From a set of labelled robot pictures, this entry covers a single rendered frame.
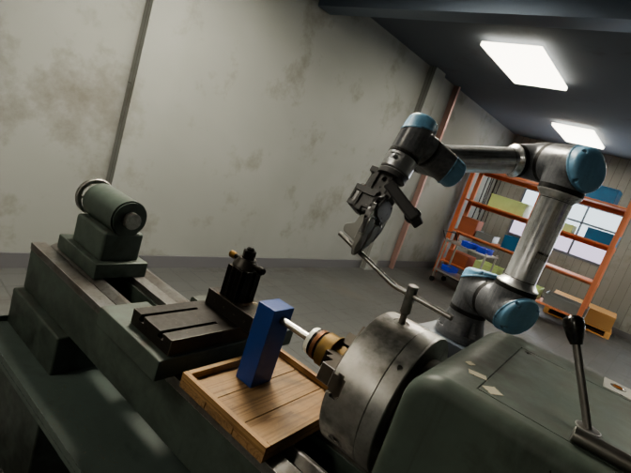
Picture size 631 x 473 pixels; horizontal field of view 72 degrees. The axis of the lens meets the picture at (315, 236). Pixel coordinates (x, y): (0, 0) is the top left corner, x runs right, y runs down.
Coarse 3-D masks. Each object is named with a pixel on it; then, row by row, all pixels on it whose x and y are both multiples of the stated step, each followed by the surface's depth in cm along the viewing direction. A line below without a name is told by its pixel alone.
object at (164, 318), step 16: (176, 304) 127; (192, 304) 130; (144, 320) 114; (160, 320) 115; (176, 320) 118; (192, 320) 121; (208, 320) 124; (224, 320) 127; (160, 336) 111; (176, 336) 110; (192, 336) 112; (208, 336) 117; (224, 336) 122; (240, 336) 128; (176, 352) 110
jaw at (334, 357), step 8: (328, 352) 97; (336, 352) 99; (328, 360) 91; (336, 360) 93; (320, 368) 89; (328, 368) 88; (320, 376) 89; (328, 376) 88; (336, 376) 85; (344, 376) 84; (328, 384) 87; (336, 384) 85; (344, 384) 84; (336, 392) 85
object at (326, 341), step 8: (312, 336) 103; (320, 336) 103; (328, 336) 102; (336, 336) 103; (312, 344) 102; (320, 344) 101; (328, 344) 100; (336, 344) 101; (312, 352) 102; (320, 352) 100; (344, 352) 99; (320, 360) 100
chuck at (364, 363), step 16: (384, 320) 91; (368, 336) 87; (384, 336) 86; (400, 336) 87; (352, 352) 85; (368, 352) 84; (384, 352) 84; (336, 368) 85; (352, 368) 84; (368, 368) 82; (384, 368) 82; (352, 384) 82; (368, 384) 81; (336, 400) 84; (352, 400) 82; (368, 400) 80; (320, 416) 87; (336, 416) 84; (352, 416) 81; (336, 432) 85; (352, 432) 82; (352, 448) 83
